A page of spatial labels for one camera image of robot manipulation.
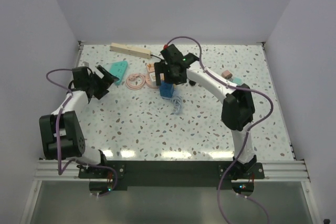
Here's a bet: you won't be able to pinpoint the pink coiled cable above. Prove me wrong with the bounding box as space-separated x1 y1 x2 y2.
125 73 148 90

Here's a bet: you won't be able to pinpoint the light teal charger plug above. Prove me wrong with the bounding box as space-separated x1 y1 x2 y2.
232 77 243 86

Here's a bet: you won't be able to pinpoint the beige power strip red sockets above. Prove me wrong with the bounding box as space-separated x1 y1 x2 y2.
110 43 151 59

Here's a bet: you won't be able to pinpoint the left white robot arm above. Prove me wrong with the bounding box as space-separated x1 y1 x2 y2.
39 65 119 178

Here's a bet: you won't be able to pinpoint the blue cube socket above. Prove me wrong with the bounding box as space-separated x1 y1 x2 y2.
159 81 175 99

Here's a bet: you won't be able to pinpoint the light blue coiled cable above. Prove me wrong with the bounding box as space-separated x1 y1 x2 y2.
170 91 184 116

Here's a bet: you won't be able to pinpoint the white cube socket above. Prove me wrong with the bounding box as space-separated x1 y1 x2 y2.
145 72 158 89

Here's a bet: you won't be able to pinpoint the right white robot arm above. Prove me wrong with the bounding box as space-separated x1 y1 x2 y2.
154 44 257 178

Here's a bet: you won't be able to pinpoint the teal triangular power strip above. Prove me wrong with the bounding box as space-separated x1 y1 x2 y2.
103 60 128 86

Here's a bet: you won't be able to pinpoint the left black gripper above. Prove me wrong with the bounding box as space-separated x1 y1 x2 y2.
87 66 118 99

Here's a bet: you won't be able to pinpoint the pink cube socket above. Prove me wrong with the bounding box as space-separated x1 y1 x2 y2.
146 63 155 73

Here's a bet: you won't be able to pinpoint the pink charger plug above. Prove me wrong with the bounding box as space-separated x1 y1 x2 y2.
221 70 233 79

